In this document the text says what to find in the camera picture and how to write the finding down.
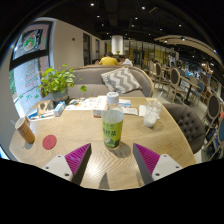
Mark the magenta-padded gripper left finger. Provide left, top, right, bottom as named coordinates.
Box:
left=42, top=143, right=93, bottom=186

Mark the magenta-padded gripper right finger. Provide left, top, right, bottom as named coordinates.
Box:
left=132, top=143, right=183, bottom=186

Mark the green-labelled clear drink bottle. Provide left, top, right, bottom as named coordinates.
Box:
left=100, top=91, right=125, bottom=151

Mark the flat round red coaster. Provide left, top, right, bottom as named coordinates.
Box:
left=41, top=133, right=58, bottom=151

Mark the clear plastic cup with straw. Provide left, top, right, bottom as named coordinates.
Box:
left=143, top=91, right=164, bottom=129

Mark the dark grey tufted chair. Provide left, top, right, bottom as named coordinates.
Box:
left=162, top=102, right=208, bottom=155

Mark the small blue and white box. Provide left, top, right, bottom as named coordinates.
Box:
left=53, top=101, right=67, bottom=118

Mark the printed white leaflet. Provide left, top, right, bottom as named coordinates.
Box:
left=64, top=97, right=98, bottom=112

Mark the brown paper cup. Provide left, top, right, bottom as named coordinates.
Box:
left=14, top=115, right=36, bottom=145

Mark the long white box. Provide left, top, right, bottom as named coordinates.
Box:
left=92, top=95, right=108, bottom=118

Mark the small blue and white packet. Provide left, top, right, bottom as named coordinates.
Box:
left=118, top=98, right=132, bottom=108

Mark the blue and white flat box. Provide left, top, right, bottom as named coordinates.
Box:
left=27, top=108, right=40, bottom=120

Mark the green potted plant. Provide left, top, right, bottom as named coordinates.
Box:
left=37, top=64, right=88, bottom=103

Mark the grey chevron cushion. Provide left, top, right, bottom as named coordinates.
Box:
left=100, top=66, right=143, bottom=95

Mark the group of wooden chairs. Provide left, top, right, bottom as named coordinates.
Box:
left=146, top=58, right=224, bottom=161

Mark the dark-framed decorated window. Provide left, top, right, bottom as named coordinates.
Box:
left=8, top=21, right=54, bottom=101

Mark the person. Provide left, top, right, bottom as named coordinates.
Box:
left=118, top=55, right=134, bottom=68
left=98, top=52, right=120, bottom=67

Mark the white round pillar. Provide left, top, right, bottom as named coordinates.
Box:
left=111, top=34, right=124, bottom=56

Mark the group of ceiling lights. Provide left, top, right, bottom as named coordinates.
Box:
left=89, top=2, right=188, bottom=43

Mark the grey sofa with wooden frame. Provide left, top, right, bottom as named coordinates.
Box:
left=66, top=64, right=155, bottom=99

